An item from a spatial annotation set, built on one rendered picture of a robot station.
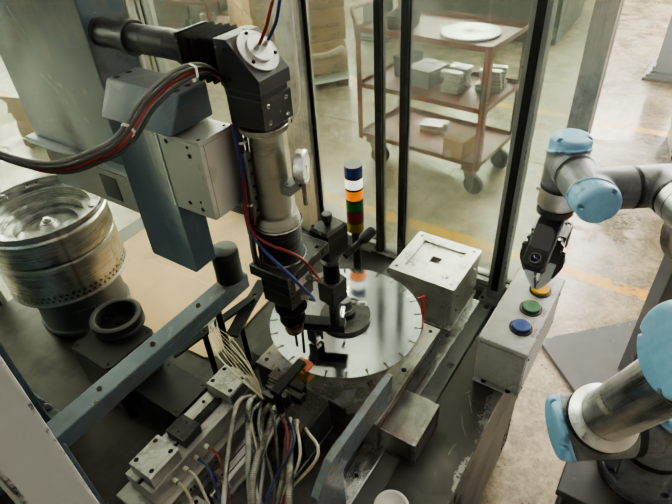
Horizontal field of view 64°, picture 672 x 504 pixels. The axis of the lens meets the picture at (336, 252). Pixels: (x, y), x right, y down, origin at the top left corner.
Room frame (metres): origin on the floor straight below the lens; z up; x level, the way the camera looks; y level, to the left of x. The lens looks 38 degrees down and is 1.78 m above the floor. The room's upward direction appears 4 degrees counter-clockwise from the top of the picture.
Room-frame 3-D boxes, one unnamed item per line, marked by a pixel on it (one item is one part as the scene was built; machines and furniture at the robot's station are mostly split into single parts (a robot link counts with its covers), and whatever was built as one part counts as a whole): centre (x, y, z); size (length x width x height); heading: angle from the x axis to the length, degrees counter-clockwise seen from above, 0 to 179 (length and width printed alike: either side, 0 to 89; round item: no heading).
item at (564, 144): (0.87, -0.44, 1.27); 0.09 x 0.08 x 0.11; 179
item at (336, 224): (0.75, 0.01, 1.17); 0.06 x 0.05 x 0.20; 135
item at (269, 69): (0.78, 0.20, 1.45); 0.35 x 0.07 x 0.28; 54
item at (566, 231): (0.88, -0.45, 1.11); 0.09 x 0.08 x 0.12; 144
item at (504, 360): (0.87, -0.42, 0.82); 0.28 x 0.11 x 0.15; 144
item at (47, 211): (1.14, 0.72, 0.93); 0.31 x 0.31 x 0.36
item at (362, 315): (0.83, -0.01, 0.96); 0.11 x 0.11 x 0.03
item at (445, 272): (1.06, -0.26, 0.82); 0.18 x 0.18 x 0.15; 54
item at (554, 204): (0.88, -0.44, 1.19); 0.08 x 0.08 x 0.05
